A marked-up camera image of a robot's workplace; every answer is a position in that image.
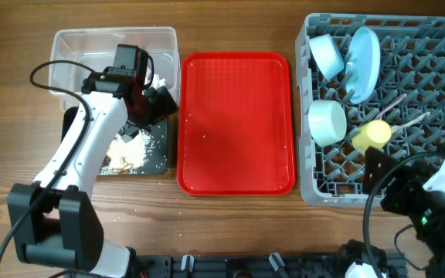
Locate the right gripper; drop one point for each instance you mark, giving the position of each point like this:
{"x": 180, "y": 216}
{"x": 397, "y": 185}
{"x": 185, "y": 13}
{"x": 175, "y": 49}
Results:
{"x": 410, "y": 181}

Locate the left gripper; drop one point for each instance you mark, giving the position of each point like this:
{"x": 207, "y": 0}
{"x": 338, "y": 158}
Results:
{"x": 162, "y": 106}

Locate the yellow plastic cup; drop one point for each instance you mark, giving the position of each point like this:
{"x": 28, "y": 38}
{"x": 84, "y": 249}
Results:
{"x": 375, "y": 133}

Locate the white plastic spoon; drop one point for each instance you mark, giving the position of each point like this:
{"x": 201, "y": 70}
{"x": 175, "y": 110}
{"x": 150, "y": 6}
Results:
{"x": 397, "y": 128}

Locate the white rice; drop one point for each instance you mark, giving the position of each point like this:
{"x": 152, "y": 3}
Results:
{"x": 133, "y": 150}

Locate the brown food scraps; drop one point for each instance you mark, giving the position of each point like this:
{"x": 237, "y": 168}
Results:
{"x": 115, "y": 166}

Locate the mint green bowl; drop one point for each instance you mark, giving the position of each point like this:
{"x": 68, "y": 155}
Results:
{"x": 327, "y": 122}

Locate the white plastic fork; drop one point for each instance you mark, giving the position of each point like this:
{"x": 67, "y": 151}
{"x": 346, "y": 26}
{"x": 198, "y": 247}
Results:
{"x": 390, "y": 106}

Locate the light blue plate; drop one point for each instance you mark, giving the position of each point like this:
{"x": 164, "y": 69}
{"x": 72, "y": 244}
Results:
{"x": 363, "y": 66}

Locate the light blue food bowl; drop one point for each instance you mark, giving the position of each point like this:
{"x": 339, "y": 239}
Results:
{"x": 327, "y": 56}

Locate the white napkin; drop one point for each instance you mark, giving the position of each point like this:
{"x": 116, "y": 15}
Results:
{"x": 153, "y": 82}

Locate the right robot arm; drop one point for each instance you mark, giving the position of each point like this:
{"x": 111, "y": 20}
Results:
{"x": 429, "y": 230}

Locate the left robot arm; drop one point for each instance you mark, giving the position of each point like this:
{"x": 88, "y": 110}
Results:
{"x": 53, "y": 221}

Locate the black waste tray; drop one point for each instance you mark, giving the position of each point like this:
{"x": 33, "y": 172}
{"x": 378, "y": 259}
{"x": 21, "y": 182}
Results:
{"x": 160, "y": 139}

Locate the grey dishwasher rack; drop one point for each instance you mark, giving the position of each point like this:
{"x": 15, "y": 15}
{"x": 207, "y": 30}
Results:
{"x": 412, "y": 62}

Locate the clear plastic bin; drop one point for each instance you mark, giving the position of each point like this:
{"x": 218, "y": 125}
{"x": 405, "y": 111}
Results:
{"x": 96, "y": 49}

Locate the red serving tray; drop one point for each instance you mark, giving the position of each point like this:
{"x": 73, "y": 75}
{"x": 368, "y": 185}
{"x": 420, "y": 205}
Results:
{"x": 235, "y": 129}

